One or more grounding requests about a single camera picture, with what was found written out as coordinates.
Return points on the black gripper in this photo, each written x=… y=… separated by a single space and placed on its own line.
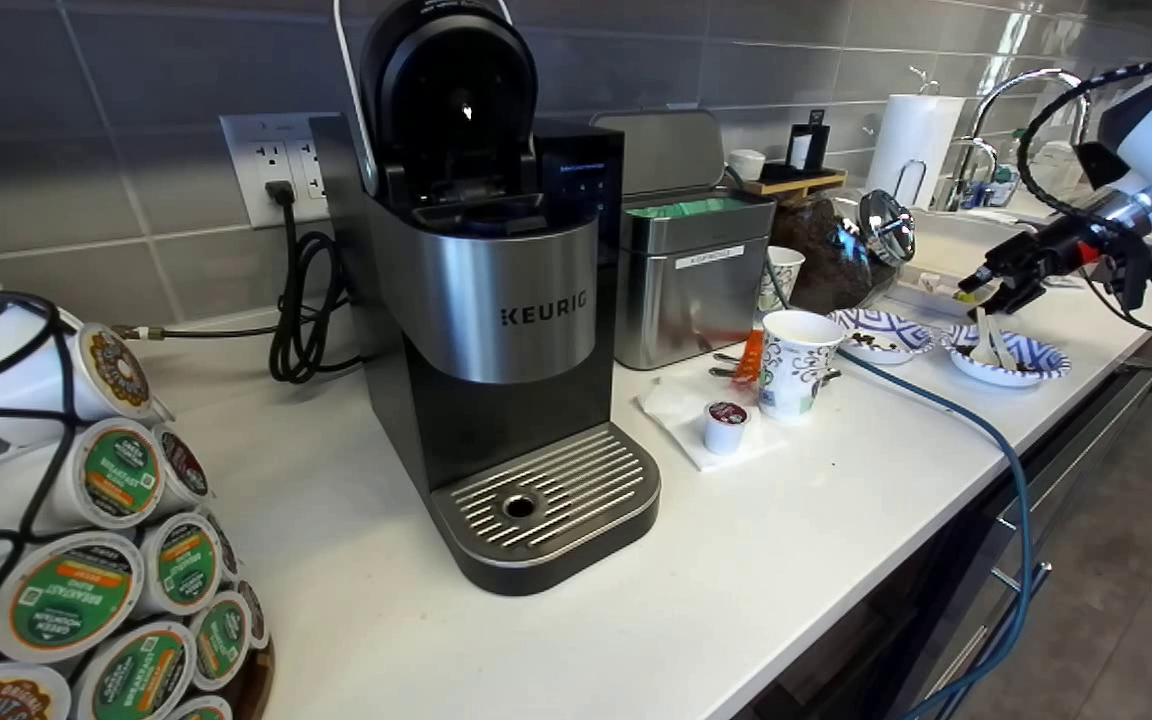
x=1058 y=255

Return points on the shiny foil bag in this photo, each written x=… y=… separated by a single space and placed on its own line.
x=848 y=255

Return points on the white paper towel roll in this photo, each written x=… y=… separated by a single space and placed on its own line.
x=916 y=140

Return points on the black silver Keurig coffee maker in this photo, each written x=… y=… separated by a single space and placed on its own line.
x=496 y=306

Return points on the blue white patterned bowl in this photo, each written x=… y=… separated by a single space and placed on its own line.
x=1028 y=360
x=884 y=338

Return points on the orange packet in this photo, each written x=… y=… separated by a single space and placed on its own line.
x=750 y=360

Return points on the white plastic spoon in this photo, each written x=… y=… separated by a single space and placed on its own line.
x=992 y=343

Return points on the metal paper towel holder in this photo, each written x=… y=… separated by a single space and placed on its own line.
x=896 y=181

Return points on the stainless steel tea tin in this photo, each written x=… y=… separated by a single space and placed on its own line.
x=688 y=286

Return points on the chrome sink faucet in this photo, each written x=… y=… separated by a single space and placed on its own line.
x=989 y=107

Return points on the black laptop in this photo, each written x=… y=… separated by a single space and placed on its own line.
x=1103 y=162

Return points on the wooden board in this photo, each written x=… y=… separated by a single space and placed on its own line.
x=788 y=184

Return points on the black bottle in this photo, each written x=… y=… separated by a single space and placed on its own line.
x=807 y=147

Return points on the dark red lid coffee pod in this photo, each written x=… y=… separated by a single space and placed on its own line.
x=186 y=463

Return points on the white wall power outlet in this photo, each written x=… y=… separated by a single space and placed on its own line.
x=274 y=152

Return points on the white plastic container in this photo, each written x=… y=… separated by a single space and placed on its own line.
x=942 y=255

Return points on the single white coffee pod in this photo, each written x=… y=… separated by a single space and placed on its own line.
x=725 y=424

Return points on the white paper napkin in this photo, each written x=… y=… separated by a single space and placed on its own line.
x=674 y=410

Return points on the small white mug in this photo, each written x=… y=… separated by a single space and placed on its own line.
x=746 y=167

